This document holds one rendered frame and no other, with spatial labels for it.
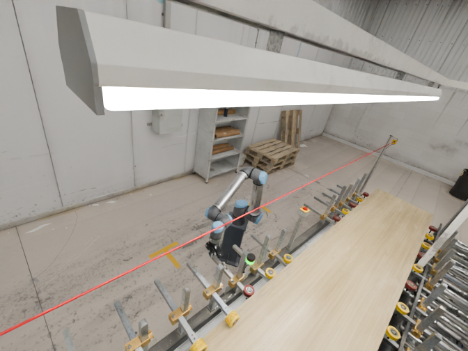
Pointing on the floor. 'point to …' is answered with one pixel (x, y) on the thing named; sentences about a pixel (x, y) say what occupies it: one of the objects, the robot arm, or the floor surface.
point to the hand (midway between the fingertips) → (212, 258)
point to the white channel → (248, 11)
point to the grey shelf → (204, 131)
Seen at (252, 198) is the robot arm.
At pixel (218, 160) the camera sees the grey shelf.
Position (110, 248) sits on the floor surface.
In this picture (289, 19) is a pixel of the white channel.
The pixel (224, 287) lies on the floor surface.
